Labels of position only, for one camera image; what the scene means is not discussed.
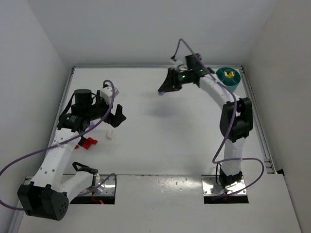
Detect teal divided round container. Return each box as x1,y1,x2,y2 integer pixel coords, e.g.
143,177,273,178
216,67,241,92

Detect left arm base cable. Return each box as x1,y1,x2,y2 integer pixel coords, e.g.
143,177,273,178
72,161,100,180

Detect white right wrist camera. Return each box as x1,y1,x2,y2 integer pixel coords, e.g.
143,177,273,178
170,57,187,71

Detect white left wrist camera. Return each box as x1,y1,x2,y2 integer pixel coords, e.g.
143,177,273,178
100,86,113,104

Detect yellow lego in container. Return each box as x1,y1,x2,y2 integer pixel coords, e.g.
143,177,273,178
224,69,235,78

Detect red lego brick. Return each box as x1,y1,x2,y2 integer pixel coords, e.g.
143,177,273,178
83,137,98,150

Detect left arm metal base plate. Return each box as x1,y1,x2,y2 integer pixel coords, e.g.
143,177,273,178
78,173,117,197

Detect cream white lego brick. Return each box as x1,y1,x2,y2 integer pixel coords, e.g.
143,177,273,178
106,130,114,140

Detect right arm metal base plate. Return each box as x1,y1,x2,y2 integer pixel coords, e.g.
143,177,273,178
202,175,247,197

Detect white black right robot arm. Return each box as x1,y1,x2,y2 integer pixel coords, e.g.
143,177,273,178
158,53,253,187

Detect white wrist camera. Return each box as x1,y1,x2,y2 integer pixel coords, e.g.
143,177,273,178
100,86,113,104
170,57,187,71

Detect black lego brick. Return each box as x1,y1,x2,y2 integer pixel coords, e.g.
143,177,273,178
78,136,87,147

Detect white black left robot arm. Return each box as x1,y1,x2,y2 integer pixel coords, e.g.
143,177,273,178
17,84,126,221

